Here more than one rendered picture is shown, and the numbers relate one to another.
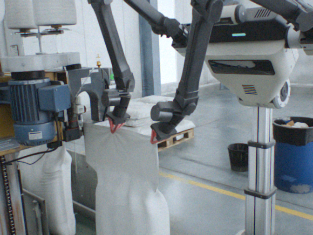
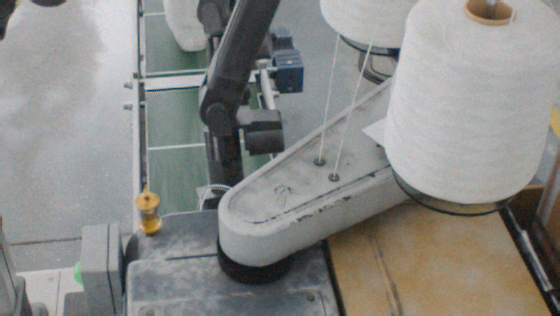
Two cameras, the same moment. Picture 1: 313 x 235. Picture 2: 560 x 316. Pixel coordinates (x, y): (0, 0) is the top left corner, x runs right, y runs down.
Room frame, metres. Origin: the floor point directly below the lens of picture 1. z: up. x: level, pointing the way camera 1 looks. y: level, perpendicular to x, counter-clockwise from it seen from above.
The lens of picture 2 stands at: (2.15, 0.78, 2.02)
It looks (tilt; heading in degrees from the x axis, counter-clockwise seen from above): 39 degrees down; 223
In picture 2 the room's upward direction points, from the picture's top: 2 degrees counter-clockwise
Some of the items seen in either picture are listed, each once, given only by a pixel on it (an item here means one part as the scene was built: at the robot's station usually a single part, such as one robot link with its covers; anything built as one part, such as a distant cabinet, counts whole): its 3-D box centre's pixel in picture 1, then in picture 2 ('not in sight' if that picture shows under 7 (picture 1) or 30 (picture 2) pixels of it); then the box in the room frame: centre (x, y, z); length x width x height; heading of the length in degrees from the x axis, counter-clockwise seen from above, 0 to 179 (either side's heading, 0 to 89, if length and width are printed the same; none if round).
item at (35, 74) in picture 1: (28, 74); not in sight; (1.31, 0.47, 1.35); 0.12 x 0.12 x 0.04
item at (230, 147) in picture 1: (240, 157); not in sight; (3.71, -0.93, 0.13); 0.30 x 0.30 x 0.26
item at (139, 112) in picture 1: (143, 110); not in sight; (4.55, 0.17, 0.56); 0.66 x 0.42 x 0.15; 137
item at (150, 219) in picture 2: (98, 61); (148, 212); (1.74, 0.28, 1.37); 0.03 x 0.02 x 0.03; 47
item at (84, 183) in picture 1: (77, 179); not in sight; (2.27, 0.57, 0.54); 1.05 x 0.02 x 0.41; 47
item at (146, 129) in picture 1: (143, 127); not in sight; (4.55, 0.18, 0.32); 0.66 x 0.43 x 0.15; 139
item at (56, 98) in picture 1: (55, 100); not in sight; (1.28, 0.38, 1.25); 0.10 x 0.08 x 0.12; 162
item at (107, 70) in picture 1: (107, 76); (104, 270); (1.80, 0.24, 1.29); 0.08 x 0.05 x 0.09; 47
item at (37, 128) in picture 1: (32, 111); not in sight; (1.31, 0.47, 1.21); 0.15 x 0.15 x 0.25
